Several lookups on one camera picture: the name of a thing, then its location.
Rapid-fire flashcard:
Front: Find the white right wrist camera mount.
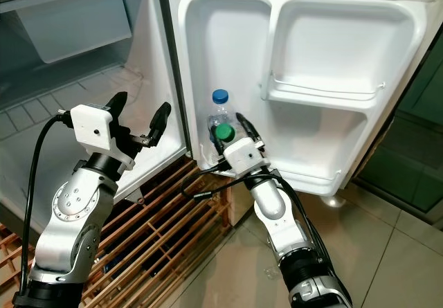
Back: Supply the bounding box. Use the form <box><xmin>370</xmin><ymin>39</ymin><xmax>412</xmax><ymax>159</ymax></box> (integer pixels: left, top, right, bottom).
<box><xmin>224</xmin><ymin>136</ymin><xmax>266</xmax><ymax>179</ymax></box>

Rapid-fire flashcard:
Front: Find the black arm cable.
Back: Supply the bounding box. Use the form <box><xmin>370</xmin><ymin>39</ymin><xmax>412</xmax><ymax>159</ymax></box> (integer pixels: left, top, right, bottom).
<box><xmin>22</xmin><ymin>113</ymin><xmax>74</xmax><ymax>302</ymax></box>
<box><xmin>181</xmin><ymin>166</ymin><xmax>251</xmax><ymax>202</ymax></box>

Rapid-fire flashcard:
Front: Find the white door shelf rail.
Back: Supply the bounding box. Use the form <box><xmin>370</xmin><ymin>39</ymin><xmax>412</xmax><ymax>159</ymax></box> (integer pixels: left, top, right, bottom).
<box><xmin>261</xmin><ymin>69</ymin><xmax>388</xmax><ymax>112</ymax></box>

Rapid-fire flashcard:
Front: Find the blue capped water bottle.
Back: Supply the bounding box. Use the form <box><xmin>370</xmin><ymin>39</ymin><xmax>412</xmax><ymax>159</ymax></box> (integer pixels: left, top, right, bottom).
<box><xmin>206</xmin><ymin>89</ymin><xmax>233</xmax><ymax>164</ymax></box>

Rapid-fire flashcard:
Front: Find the translucent freezer compartment flap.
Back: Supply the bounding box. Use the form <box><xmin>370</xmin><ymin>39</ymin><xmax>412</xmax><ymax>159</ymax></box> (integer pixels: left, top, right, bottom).
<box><xmin>17</xmin><ymin>0</ymin><xmax>126</xmax><ymax>66</ymax></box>

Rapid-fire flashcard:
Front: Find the wooden slatted rack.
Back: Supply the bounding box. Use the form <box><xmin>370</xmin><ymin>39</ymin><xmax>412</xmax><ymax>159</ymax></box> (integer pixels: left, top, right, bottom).
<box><xmin>0</xmin><ymin>156</ymin><xmax>233</xmax><ymax>308</ymax></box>

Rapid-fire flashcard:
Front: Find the dark green glossy cabinet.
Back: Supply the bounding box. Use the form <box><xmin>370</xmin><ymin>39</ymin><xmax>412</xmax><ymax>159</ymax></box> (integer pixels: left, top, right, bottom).
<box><xmin>352</xmin><ymin>37</ymin><xmax>443</xmax><ymax>216</ymax></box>

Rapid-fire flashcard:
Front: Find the white fridge door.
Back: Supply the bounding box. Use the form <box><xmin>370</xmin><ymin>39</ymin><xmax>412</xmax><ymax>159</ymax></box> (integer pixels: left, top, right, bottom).
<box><xmin>169</xmin><ymin>0</ymin><xmax>443</xmax><ymax>199</ymax></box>

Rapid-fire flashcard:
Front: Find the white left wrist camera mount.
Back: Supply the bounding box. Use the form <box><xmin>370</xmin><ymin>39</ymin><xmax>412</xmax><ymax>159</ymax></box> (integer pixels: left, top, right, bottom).
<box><xmin>71</xmin><ymin>105</ymin><xmax>118</xmax><ymax>161</ymax></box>

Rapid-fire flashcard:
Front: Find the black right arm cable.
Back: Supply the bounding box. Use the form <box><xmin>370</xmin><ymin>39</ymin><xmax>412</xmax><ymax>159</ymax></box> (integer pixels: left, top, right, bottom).
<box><xmin>181</xmin><ymin>166</ymin><xmax>251</xmax><ymax>202</ymax></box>

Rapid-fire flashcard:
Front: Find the grey mini fridge body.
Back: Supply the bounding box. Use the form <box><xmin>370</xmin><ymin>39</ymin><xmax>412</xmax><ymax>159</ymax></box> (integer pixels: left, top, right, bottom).
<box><xmin>0</xmin><ymin>0</ymin><xmax>185</xmax><ymax>237</ymax></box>

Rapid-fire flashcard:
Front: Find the green capped bottle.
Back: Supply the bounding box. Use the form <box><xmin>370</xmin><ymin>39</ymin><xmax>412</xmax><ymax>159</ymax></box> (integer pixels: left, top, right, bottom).
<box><xmin>215</xmin><ymin>123</ymin><xmax>235</xmax><ymax>143</ymax></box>

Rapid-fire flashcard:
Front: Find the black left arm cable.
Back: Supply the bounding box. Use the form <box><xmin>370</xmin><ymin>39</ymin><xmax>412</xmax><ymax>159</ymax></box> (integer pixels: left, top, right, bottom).
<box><xmin>22</xmin><ymin>113</ymin><xmax>74</xmax><ymax>302</ymax></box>

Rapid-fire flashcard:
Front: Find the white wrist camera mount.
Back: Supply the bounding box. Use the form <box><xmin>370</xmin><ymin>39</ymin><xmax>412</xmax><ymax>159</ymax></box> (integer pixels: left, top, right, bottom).
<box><xmin>71</xmin><ymin>105</ymin><xmax>118</xmax><ymax>161</ymax></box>
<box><xmin>224</xmin><ymin>136</ymin><xmax>266</xmax><ymax>179</ymax></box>

